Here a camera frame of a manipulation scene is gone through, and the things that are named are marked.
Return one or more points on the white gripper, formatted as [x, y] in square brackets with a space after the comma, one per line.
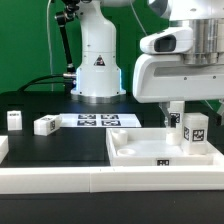
[164, 78]

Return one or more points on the white square tabletop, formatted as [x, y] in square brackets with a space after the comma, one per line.
[148, 147]

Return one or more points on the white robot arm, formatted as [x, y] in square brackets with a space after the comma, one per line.
[184, 62]

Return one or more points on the white fiducial marker sheet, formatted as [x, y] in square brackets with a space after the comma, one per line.
[99, 120]

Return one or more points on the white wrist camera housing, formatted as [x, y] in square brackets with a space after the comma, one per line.
[169, 41]

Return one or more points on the white U-shaped fence wall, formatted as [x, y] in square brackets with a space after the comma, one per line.
[106, 179]

